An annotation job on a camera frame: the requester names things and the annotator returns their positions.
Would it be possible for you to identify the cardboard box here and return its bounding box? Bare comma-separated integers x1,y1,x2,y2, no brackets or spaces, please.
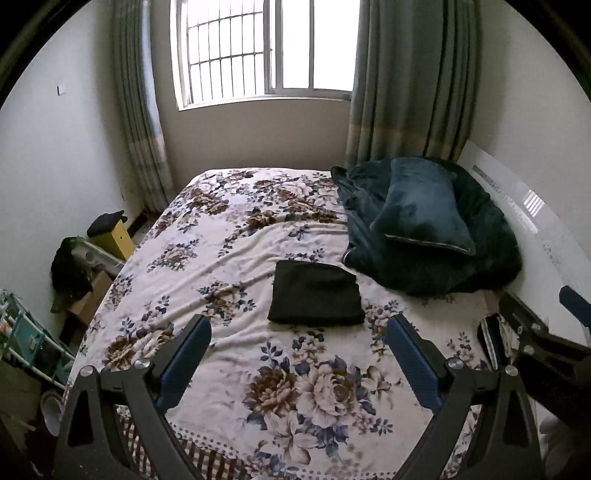
69,270,114,326

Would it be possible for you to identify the black bag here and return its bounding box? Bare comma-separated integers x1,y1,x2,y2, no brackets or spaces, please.
50,236,95,312

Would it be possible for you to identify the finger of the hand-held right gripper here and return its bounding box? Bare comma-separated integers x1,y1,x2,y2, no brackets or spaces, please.
558,285,591,344
480,292,555,371

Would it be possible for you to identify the grey-green curtain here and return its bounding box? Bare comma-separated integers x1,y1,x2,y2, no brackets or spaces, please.
111,0,176,213
344,0,483,169

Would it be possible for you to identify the white plastic appliance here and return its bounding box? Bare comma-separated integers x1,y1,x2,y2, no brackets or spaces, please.
74,244,126,278

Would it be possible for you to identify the black striped garment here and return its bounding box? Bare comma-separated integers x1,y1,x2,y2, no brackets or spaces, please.
268,260,366,328

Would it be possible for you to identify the floral bed sheet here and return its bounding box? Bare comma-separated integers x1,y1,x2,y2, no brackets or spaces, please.
65,167,532,480

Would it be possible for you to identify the teal storage rack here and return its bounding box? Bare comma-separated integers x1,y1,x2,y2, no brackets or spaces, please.
0,290,77,386

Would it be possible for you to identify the dark green blanket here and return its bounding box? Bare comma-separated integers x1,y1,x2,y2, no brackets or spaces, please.
331,157,523,297

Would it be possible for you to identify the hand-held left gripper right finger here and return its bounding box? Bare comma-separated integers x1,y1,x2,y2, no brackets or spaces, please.
385,315,541,480

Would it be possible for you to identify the yellow box with black cap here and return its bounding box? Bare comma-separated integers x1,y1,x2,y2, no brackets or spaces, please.
90,219,136,261

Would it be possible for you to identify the dark green pillow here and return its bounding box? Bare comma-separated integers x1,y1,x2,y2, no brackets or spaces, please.
369,158,477,257

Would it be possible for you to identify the barred window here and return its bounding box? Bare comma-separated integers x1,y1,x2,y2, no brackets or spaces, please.
170,0,361,112

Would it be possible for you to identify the white headboard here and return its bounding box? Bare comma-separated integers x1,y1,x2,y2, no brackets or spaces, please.
457,140,591,324

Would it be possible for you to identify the white bucket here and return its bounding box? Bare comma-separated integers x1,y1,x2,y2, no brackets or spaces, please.
41,390,65,435

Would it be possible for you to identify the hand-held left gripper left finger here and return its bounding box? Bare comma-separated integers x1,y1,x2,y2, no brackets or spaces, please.
54,314,213,480

